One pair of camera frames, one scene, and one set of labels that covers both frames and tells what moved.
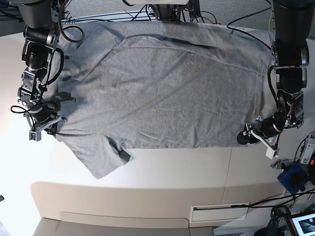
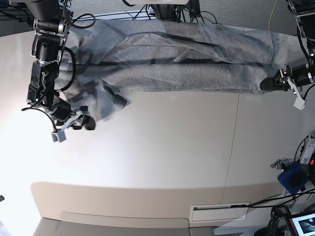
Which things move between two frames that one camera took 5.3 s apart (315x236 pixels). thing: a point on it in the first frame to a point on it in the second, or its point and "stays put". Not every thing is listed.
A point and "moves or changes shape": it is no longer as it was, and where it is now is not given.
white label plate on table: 221,212 stays put
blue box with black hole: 294,177 stays put
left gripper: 50,126 to 83,111
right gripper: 267,130 to 275,83
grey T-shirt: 130,86 moves or changes shape
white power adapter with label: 309,150 stays put
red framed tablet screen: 303,224 stays put
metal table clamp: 281,163 stays put
